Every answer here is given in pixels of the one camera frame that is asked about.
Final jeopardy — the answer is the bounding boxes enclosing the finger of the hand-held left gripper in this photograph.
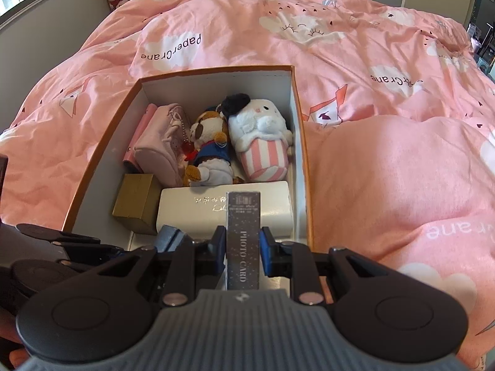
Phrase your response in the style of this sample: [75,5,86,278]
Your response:
[15,223,101,246]
[58,224,193,269]

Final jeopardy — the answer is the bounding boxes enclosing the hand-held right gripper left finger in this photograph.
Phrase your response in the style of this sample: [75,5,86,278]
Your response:
[89,225,227,307]

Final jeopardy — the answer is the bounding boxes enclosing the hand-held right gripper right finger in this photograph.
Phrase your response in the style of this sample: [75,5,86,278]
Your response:
[260,225,387,305]

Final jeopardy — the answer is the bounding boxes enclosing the grey photo card box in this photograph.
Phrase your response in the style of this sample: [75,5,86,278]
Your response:
[225,191,260,291]

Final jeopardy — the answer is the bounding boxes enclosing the pink pouch with key ring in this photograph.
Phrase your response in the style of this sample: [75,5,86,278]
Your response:
[133,103,191,188]

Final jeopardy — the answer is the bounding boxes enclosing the orange box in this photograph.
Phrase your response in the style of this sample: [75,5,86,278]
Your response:
[61,64,315,265]

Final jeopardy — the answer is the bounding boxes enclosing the pink card wallet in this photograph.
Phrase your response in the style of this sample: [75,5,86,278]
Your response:
[123,103,158,173]

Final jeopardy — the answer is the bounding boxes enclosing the white rectangular box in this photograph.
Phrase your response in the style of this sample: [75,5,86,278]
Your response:
[156,180,295,241]

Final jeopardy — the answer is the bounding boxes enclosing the gold box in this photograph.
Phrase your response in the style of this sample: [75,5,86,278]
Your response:
[112,173,164,236]

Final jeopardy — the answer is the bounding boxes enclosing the brown dog plush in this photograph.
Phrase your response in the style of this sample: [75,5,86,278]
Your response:
[183,110,245,187]

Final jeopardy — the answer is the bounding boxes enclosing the white bunny plush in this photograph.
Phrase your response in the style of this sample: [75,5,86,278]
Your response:
[220,93,295,182]

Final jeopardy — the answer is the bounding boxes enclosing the pink printed blanket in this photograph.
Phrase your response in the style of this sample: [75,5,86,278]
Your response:
[0,0,495,371]

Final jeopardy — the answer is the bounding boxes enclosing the cluttered shelf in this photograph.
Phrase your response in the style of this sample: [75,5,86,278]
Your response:
[466,19,495,76]

